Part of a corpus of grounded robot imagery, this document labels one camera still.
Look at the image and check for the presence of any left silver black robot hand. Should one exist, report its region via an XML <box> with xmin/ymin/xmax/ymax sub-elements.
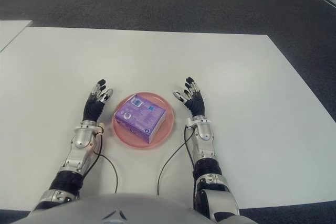
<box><xmin>83</xmin><ymin>78</ymin><xmax>114</xmax><ymax>122</ymax></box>

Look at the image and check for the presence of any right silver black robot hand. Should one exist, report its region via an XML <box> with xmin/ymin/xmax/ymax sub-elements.
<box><xmin>172</xmin><ymin>76</ymin><xmax>206</xmax><ymax>118</ymax></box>

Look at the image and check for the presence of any purple tissue paper pack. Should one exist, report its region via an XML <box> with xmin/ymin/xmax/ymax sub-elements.
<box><xmin>114</xmin><ymin>93</ymin><xmax>168</xmax><ymax>145</ymax></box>

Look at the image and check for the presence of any pink round plate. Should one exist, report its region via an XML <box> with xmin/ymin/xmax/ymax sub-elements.
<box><xmin>111</xmin><ymin>91</ymin><xmax>175</xmax><ymax>152</ymax></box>

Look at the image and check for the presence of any silver robot torso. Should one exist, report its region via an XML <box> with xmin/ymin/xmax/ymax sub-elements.
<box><xmin>25</xmin><ymin>191</ymin><xmax>211</xmax><ymax>224</ymax></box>

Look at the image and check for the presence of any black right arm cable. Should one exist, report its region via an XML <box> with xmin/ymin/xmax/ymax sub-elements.
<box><xmin>156</xmin><ymin>126</ymin><xmax>196</xmax><ymax>196</ymax></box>

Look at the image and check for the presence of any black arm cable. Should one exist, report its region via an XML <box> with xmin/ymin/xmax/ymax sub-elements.
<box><xmin>92</xmin><ymin>126</ymin><xmax>119</xmax><ymax>195</ymax></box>
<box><xmin>156</xmin><ymin>126</ymin><xmax>196</xmax><ymax>196</ymax></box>

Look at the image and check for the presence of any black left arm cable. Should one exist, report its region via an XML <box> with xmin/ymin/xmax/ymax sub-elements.
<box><xmin>92</xmin><ymin>126</ymin><xmax>119</xmax><ymax>195</ymax></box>

